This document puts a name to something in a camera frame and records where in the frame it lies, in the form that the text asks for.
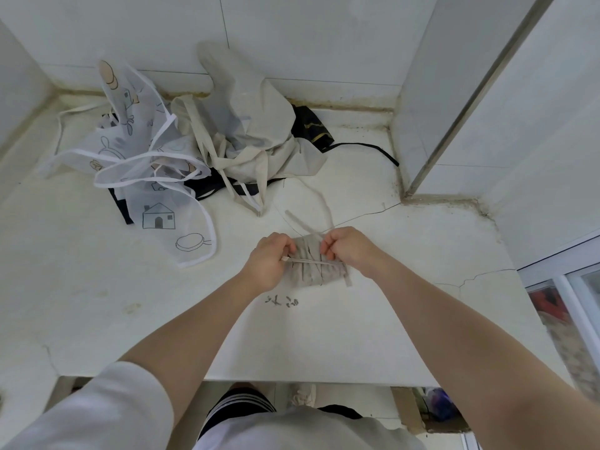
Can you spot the person's right forearm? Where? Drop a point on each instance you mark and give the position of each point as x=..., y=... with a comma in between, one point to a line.
x=473, y=342

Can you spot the white shirt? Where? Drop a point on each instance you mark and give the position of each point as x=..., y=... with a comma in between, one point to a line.
x=93, y=412

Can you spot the translucent white printed apron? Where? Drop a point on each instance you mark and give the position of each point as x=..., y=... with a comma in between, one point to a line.
x=136, y=149

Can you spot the white window frame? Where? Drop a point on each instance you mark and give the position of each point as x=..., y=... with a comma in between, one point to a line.
x=562, y=281

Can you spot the person's left fingers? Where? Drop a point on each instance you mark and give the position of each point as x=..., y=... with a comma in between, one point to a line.
x=288, y=246

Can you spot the person's right hand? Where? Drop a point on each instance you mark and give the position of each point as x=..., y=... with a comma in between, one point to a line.
x=352, y=250

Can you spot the brown cardboard box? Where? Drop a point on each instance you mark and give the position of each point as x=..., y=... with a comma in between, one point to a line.
x=408, y=410

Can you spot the white shoe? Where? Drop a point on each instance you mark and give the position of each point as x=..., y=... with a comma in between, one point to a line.
x=303, y=394

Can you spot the grey apron bundle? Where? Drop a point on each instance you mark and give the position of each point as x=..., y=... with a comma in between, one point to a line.
x=311, y=267

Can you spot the black shorts with white stripes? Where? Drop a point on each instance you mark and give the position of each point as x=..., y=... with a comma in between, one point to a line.
x=239, y=405

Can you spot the blue plastic bag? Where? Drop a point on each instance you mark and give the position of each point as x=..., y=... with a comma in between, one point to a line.
x=439, y=403

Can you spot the person's left forearm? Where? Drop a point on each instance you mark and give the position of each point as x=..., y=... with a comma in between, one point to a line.
x=197, y=332

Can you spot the beige cloth apron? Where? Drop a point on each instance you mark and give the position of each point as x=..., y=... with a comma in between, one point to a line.
x=253, y=121

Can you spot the black apron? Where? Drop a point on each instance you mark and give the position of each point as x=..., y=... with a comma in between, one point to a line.
x=311, y=128

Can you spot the person's right fingers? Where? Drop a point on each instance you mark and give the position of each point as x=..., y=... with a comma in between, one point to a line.
x=328, y=248

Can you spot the person's left hand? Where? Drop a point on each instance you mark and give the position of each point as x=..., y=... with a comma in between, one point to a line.
x=263, y=267

